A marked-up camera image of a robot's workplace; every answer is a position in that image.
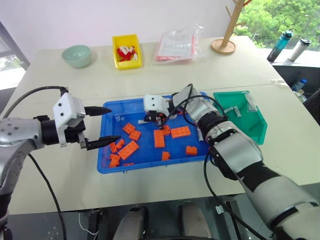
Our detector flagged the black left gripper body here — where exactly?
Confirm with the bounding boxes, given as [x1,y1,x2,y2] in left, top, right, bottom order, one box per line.
[63,120,89,151]

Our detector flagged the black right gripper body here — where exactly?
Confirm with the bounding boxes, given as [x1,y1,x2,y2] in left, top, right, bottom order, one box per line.
[145,109,168,126]

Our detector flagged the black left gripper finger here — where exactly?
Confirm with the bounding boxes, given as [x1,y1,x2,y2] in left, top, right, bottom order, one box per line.
[86,135,123,151]
[83,105,113,117]

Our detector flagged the blue plastic bin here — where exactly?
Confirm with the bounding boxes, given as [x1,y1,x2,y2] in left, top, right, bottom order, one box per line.
[96,91,214,175]

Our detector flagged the yellow plastic bin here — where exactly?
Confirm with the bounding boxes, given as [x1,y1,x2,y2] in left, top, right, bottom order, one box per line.
[111,33,144,71]

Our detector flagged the green plastic bin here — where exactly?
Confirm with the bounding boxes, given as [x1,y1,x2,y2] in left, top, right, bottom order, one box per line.
[212,90,269,146]

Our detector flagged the long orange building brick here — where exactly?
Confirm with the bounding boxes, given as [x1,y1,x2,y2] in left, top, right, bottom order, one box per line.
[153,129,166,149]
[170,126,192,139]
[117,140,140,161]

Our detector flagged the pale green bowl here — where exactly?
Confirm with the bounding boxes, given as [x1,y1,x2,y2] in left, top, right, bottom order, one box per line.
[61,44,92,69]

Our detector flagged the red and white packets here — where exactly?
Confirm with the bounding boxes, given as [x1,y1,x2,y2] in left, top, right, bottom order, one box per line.
[116,45,139,62]

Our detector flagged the clear plastic bag with papers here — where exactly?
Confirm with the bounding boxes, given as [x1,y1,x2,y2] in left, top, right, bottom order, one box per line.
[151,23,206,66]

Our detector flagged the grey rounded robot foot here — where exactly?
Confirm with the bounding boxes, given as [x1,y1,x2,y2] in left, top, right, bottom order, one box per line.
[178,200,214,240]
[116,205,149,240]

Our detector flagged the wooden mug tree stand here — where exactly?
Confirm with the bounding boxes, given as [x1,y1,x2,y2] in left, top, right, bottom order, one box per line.
[210,0,254,55]

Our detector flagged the dark teal water bottle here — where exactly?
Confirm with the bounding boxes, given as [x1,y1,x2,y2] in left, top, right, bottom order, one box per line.
[266,30,294,63]

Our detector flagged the clear bottle with blue cap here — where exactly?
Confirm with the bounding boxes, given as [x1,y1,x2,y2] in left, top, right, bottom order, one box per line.
[290,78,309,101]

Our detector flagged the black chair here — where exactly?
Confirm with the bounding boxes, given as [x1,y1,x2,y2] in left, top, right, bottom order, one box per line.
[303,87,320,126]

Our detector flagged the grey thermos bottle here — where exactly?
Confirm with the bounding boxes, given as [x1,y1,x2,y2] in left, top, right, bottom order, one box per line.
[287,37,312,62]

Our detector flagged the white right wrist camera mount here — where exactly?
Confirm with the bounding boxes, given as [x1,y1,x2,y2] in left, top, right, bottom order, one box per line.
[142,94,171,114]

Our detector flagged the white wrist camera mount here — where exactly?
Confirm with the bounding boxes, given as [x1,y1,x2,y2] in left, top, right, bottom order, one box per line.
[142,94,171,114]
[52,92,86,148]

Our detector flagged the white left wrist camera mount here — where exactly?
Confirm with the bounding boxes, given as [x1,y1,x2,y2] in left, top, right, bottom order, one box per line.
[52,92,86,148]

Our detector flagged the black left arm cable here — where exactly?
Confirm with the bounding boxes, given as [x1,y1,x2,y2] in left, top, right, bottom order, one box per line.
[0,85,70,119]

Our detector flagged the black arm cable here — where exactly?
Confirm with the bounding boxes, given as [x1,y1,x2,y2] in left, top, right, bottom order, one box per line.
[0,85,70,119]
[159,83,274,240]

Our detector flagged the thin black hanging cable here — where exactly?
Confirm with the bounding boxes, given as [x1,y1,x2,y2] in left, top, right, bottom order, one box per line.
[27,152,68,240]

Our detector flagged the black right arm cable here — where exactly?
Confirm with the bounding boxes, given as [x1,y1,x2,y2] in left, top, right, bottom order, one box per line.
[159,83,274,240]

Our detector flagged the thin white cable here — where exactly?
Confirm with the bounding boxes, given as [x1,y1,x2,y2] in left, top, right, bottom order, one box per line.
[78,211,99,236]

